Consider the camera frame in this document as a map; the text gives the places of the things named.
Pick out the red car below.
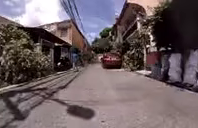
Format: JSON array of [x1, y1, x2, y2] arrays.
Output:
[[101, 52, 123, 70]]

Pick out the green trees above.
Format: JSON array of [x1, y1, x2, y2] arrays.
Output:
[[91, 27, 115, 55]]

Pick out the person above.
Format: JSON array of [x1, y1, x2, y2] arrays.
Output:
[[71, 51, 81, 72]]

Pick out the leafy plants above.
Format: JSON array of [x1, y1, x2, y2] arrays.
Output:
[[120, 29, 149, 72]]

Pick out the orange-brown building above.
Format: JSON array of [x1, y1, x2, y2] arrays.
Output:
[[38, 19, 90, 54]]

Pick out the pale concrete pavement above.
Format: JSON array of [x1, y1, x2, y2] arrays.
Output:
[[135, 68, 198, 98]]

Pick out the grey asphalt road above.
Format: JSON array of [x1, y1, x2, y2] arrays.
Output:
[[6, 63, 198, 128]]

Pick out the yellow building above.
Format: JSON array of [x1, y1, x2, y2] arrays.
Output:
[[110, 0, 165, 54]]

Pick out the dark-roofed low building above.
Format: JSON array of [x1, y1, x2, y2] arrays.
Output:
[[0, 9, 73, 73]]

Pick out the green bushes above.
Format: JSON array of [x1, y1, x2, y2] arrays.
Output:
[[0, 23, 55, 90]]

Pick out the dark leafy tree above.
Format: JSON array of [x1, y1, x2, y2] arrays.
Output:
[[146, 0, 198, 56]]

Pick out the concrete roadside gutter strip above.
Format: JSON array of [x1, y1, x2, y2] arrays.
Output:
[[0, 66, 86, 128]]

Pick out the overhead wires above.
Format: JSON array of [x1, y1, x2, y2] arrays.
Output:
[[60, 0, 89, 35]]

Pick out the wall with pale panels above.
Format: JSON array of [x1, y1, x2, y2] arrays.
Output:
[[145, 47, 198, 96]]

